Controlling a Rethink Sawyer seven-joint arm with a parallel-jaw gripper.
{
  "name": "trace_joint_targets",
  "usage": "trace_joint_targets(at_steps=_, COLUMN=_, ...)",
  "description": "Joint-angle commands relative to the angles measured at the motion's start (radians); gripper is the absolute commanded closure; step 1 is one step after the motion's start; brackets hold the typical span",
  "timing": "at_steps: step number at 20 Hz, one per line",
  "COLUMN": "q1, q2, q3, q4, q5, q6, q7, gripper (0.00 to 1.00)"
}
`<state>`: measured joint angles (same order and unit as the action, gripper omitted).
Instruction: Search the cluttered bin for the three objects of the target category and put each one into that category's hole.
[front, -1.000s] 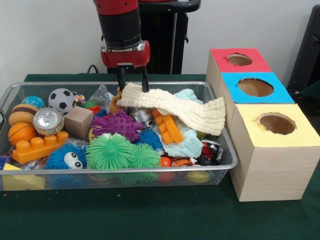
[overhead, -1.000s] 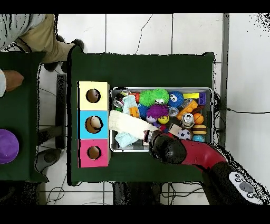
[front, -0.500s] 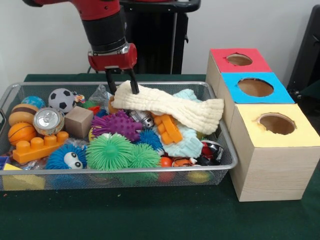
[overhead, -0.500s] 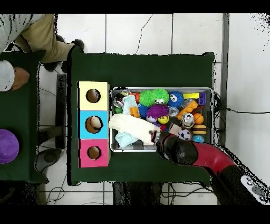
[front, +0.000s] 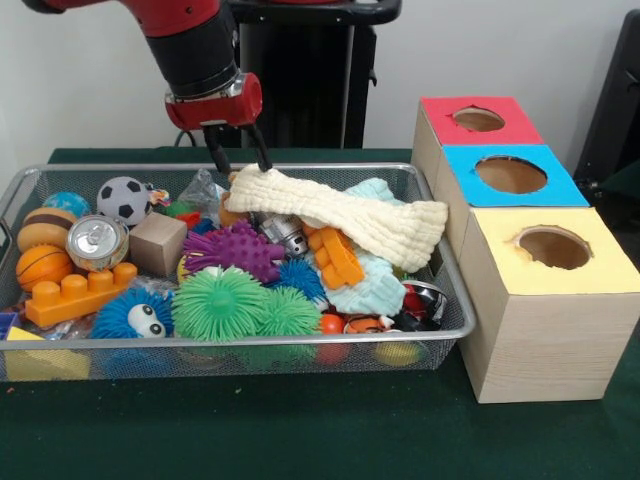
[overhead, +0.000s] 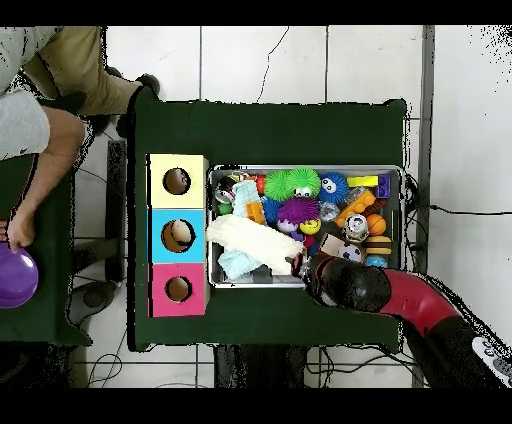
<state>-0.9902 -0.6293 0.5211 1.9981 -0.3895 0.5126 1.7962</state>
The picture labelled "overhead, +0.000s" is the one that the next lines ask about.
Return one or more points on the person's hand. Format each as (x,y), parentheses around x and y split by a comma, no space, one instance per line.
(22,232)

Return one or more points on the cream knitted cloth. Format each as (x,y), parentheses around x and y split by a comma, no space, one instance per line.
(256,240)

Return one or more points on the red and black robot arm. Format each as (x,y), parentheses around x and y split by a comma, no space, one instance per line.
(412,296)

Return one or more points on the person's forearm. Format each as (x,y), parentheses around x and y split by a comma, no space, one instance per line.
(56,160)

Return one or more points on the wooden box with three holes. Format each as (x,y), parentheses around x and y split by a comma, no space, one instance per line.
(196,280)

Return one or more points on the silver mesh bin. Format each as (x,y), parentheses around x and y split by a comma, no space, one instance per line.
(394,240)

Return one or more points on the purple bowl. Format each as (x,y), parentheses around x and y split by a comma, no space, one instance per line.
(16,280)

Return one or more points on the dark green table cloth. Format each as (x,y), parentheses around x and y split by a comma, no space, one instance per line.
(260,132)
(48,280)

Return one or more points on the black stand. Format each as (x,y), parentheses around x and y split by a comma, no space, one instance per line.
(116,200)

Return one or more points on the person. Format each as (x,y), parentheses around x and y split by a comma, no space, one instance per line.
(80,64)

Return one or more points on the light blue knitted cloth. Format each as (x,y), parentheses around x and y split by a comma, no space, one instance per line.
(240,264)

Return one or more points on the orange plastic building block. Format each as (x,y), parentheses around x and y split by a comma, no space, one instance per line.
(255,212)

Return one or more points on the purple spiky toy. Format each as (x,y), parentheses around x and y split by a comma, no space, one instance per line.
(298,208)

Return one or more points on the large green spiky ball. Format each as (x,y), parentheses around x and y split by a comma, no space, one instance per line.
(304,180)

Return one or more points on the blue spiky ball with eyes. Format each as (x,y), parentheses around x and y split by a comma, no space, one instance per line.
(334,188)

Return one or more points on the small soccer ball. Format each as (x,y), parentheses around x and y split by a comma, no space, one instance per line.
(350,252)

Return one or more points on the silver drink can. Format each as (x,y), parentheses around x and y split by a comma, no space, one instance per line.
(356,228)

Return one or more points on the long orange building block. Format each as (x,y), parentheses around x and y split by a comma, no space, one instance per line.
(356,206)

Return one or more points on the orange toy basketball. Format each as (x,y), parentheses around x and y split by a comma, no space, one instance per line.
(376,224)

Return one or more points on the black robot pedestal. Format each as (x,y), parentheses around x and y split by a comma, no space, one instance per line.
(260,368)

